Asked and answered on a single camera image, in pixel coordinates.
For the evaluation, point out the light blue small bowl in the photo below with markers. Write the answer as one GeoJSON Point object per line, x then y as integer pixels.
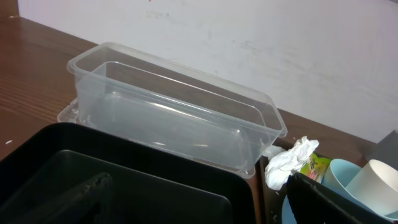
{"type": "Point", "coordinates": [338, 175]}

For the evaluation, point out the clear plastic bin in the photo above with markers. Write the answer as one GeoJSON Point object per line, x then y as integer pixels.
{"type": "Point", "coordinates": [165, 105]}

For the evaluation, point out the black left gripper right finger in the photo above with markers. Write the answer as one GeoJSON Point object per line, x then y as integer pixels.
{"type": "Point", "coordinates": [312, 202]}

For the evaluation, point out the green yellow snack wrapper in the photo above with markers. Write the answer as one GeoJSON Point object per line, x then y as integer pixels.
{"type": "Point", "coordinates": [315, 168]}

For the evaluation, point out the grey dishwasher rack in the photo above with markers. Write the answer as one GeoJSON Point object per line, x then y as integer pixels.
{"type": "Point", "coordinates": [386, 150]}

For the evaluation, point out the crumpled white tissue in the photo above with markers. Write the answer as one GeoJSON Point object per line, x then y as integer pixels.
{"type": "Point", "coordinates": [284, 163]}

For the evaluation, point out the black plastic bin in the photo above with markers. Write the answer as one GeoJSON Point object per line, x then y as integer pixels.
{"type": "Point", "coordinates": [149, 186]}

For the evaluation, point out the dark brown serving tray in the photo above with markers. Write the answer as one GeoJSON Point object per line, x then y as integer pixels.
{"type": "Point", "coordinates": [351, 149]}

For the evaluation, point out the large dark blue bowl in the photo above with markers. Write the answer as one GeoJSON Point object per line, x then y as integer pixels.
{"type": "Point", "coordinates": [287, 216]}

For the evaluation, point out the white paper cup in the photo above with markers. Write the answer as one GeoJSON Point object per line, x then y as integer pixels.
{"type": "Point", "coordinates": [375, 185]}

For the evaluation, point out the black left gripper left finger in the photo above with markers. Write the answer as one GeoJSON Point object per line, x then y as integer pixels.
{"type": "Point", "coordinates": [89, 202]}

